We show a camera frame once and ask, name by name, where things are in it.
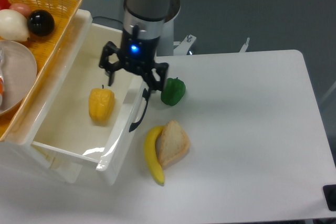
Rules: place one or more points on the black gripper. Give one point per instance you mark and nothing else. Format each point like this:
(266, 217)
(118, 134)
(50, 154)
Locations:
(135, 55)

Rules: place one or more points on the yellow bell pepper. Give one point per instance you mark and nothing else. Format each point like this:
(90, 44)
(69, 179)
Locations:
(100, 104)

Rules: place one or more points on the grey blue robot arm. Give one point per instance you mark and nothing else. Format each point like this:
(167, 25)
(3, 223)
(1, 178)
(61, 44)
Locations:
(142, 28)

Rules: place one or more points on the green bell pepper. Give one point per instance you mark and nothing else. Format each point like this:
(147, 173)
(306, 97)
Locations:
(173, 92)

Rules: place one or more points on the white open top drawer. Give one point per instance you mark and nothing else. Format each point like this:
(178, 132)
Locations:
(68, 128)

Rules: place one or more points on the white drawer cabinet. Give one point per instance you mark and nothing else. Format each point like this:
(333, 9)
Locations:
(17, 146)

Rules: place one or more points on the yellow banana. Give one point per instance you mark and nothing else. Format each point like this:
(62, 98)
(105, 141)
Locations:
(150, 156)

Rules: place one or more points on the yellow wicker basket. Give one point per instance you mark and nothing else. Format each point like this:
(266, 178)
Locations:
(43, 49)

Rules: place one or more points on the slice of bread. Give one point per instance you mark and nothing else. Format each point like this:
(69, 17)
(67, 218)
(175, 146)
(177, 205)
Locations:
(174, 143)

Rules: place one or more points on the black ball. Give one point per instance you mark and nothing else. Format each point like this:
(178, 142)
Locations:
(41, 23)

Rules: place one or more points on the beige bowl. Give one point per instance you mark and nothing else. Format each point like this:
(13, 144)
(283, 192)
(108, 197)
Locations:
(19, 70)

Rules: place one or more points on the pink round fruit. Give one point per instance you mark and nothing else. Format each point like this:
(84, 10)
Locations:
(22, 8)

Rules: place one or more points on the white onion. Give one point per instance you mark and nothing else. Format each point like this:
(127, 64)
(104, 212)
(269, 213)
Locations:
(14, 26)

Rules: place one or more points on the red tomato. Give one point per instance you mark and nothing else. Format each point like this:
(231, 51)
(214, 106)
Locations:
(4, 4)

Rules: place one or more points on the black object at table edge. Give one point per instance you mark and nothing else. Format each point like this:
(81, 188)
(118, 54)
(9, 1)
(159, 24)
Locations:
(330, 196)

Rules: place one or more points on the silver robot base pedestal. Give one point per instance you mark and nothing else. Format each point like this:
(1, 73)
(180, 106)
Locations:
(166, 42)

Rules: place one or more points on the black drawer handle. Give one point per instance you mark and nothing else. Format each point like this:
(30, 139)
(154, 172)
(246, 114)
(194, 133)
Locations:
(141, 111)

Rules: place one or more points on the white mounting bracket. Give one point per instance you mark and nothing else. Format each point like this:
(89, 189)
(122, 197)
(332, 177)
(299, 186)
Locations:
(184, 47)

